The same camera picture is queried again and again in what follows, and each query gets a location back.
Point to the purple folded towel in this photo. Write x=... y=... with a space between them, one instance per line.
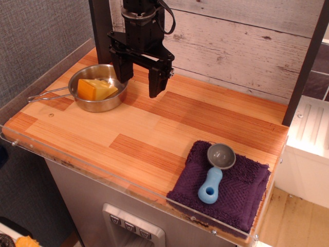
x=240 y=190

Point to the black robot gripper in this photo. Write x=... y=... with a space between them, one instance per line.
x=141 y=43

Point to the blue handled grey spoon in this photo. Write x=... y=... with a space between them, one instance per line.
x=221 y=157

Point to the dark vertical post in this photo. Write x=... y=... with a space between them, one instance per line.
x=307 y=65
x=102 y=24

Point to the small steel pot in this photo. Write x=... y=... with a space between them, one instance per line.
x=104 y=72

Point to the clear acrylic table edge guard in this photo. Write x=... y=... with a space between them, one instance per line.
x=140 y=165

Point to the dark vertical post right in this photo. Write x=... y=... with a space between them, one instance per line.
x=307 y=65

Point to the orange object bottom left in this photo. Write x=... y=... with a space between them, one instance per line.
x=26 y=241

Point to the yellow cheese wedge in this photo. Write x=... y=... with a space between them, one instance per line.
x=94 y=90

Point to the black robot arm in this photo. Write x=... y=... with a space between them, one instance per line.
x=137 y=6

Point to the dark vertical post left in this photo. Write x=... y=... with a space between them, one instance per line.
x=102 y=24

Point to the grey toy fridge cabinet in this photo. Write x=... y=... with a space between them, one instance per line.
x=106 y=213

